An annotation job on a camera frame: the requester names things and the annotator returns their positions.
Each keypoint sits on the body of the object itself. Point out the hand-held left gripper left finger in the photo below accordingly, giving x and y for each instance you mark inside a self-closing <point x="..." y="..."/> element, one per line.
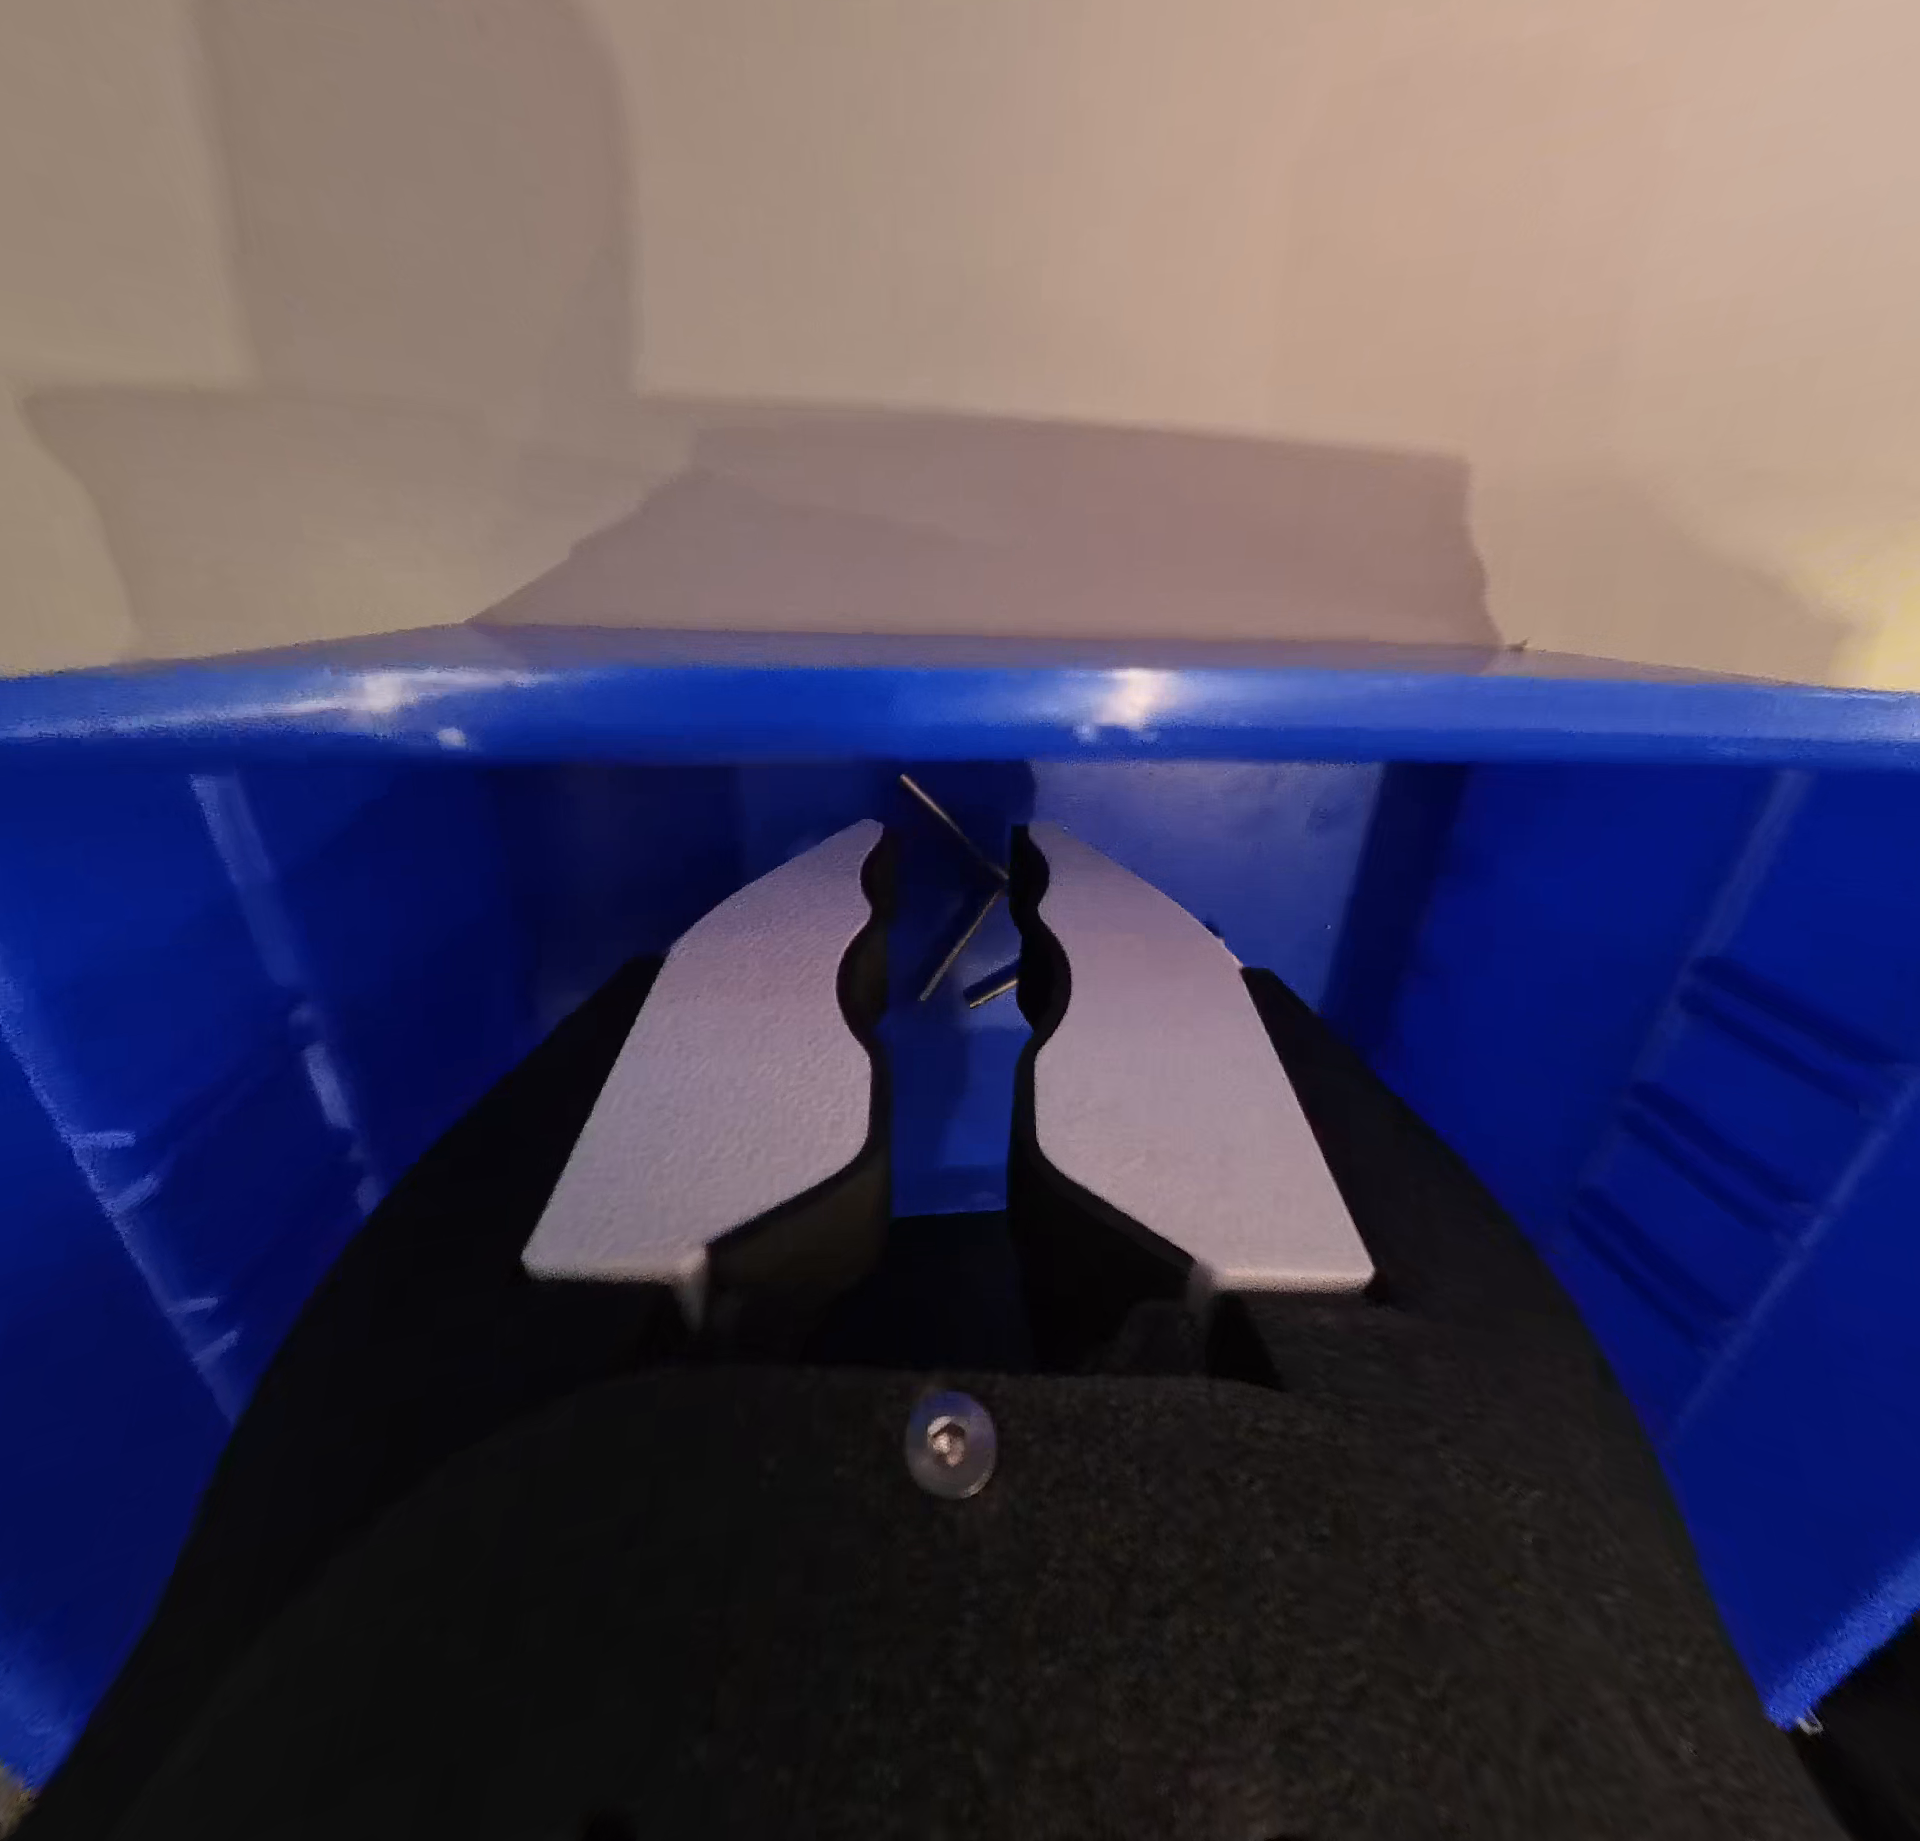
<point x="722" y="1096"/>

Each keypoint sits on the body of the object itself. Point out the blue plastic bin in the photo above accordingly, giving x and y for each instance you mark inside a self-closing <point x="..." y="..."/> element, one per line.
<point x="1503" y="898"/>

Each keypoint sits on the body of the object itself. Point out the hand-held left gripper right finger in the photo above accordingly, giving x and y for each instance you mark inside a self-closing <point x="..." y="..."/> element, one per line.
<point x="1170" y="1104"/>

